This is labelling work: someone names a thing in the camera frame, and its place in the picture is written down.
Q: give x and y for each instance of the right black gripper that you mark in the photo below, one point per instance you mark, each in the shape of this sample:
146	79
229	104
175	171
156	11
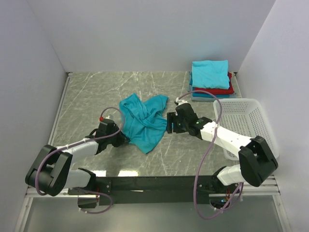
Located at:
170	123

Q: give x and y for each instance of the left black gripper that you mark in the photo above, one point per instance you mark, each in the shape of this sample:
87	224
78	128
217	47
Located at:
119	139

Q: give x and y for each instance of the teal t shirt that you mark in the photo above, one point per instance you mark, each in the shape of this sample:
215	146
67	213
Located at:
144	124
201	94

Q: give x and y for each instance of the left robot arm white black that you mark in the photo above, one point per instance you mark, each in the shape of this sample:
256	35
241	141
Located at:
50	173

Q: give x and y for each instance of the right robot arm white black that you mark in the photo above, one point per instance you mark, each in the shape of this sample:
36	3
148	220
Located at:
256	160

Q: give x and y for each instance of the folded teal t shirt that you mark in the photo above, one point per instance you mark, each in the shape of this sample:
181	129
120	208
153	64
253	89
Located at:
201	94

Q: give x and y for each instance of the folded grey blue t shirt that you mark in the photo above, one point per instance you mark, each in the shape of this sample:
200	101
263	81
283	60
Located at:
199	99

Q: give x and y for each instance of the black base crossbar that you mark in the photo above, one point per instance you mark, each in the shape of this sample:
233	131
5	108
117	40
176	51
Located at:
106	191

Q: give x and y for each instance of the folded light blue t shirt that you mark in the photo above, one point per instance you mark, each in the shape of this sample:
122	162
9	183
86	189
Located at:
210	74

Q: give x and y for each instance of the folded red t shirt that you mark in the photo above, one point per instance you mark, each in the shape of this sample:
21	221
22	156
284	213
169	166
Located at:
217	91

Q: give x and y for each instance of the white plastic laundry basket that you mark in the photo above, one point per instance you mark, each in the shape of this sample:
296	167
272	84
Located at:
246	117

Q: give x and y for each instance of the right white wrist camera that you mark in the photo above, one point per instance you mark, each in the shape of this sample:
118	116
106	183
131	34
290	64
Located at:
179	101

